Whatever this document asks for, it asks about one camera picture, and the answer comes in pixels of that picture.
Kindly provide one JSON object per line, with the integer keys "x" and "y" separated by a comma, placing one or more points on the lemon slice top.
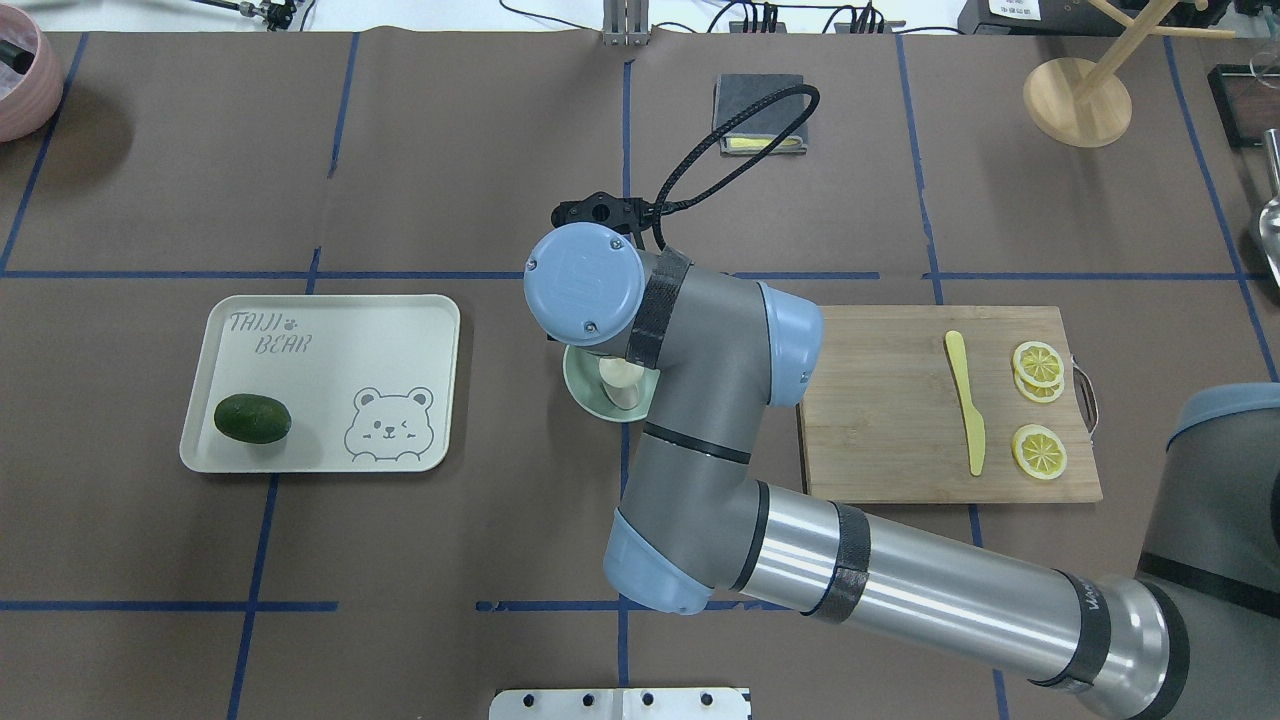
{"x": 1037, "y": 364}

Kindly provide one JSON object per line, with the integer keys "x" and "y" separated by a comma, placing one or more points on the white steamed bun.
{"x": 618, "y": 373}

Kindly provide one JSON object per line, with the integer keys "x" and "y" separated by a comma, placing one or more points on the lemon slice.
{"x": 1037, "y": 364}
{"x": 1038, "y": 452}

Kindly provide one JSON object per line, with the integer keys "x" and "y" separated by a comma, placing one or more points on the white ceramic spoon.
{"x": 625, "y": 398}

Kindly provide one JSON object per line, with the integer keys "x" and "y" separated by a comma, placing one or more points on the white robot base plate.
{"x": 623, "y": 703}

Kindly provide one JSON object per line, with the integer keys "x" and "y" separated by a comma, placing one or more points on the lemon slice under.
{"x": 1039, "y": 394}

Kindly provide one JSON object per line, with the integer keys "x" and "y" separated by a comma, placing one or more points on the green ceramic bowl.
{"x": 582, "y": 379}

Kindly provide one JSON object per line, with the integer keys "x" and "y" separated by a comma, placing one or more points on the green avocado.
{"x": 252, "y": 419}

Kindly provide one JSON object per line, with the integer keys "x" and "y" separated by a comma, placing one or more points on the metal scoop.
{"x": 1268, "y": 220}

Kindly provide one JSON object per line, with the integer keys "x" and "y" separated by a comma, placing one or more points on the black tripod stand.
{"x": 276, "y": 15}

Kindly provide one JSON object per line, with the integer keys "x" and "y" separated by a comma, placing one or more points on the wooden mug tree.
{"x": 1081, "y": 102}

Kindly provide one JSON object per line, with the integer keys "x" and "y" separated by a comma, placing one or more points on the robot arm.
{"x": 1193, "y": 635}

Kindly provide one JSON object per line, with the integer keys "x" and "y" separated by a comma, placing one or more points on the wooden cutting board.
{"x": 880, "y": 422}

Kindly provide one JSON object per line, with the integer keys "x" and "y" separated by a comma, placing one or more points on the cream serving tray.
{"x": 368, "y": 381}

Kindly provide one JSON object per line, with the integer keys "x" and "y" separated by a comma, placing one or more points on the lemon slice bottom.
{"x": 1038, "y": 452}

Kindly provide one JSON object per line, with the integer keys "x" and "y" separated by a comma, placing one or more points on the pink bowl with ice cubes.
{"x": 29, "y": 99}

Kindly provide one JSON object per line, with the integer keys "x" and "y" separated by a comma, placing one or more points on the yellow plastic knife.
{"x": 974, "y": 423}

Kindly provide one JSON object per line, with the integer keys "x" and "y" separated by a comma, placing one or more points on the grey folded cloth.
{"x": 736, "y": 92}

